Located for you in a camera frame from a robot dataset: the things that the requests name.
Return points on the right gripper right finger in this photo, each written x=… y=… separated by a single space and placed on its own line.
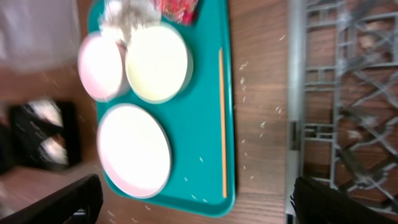
x=315 y=203

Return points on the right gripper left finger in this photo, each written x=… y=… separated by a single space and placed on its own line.
x=79 y=202

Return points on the large white plate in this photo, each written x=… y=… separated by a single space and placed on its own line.
x=134 y=150

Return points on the white bowl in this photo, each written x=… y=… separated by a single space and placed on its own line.
x=158 y=63
x=101 y=67

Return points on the wooden chopstick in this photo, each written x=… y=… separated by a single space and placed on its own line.
x=222 y=122

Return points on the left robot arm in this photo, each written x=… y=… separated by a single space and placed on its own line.
x=24 y=148

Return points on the grey dishwasher rack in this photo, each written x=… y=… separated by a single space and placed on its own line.
x=342 y=100

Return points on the pile of white rice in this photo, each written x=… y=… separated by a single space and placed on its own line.
x=48 y=125

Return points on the black plastic tray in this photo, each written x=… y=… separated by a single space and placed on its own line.
x=20 y=118

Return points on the teal serving tray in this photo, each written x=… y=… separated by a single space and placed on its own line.
x=192 y=120

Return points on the clear plastic bin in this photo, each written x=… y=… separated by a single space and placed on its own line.
x=39 y=34

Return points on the crumpled white napkin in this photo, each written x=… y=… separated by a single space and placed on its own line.
x=121 y=18

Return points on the red snack wrapper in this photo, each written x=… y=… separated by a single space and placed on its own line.
x=183 y=12

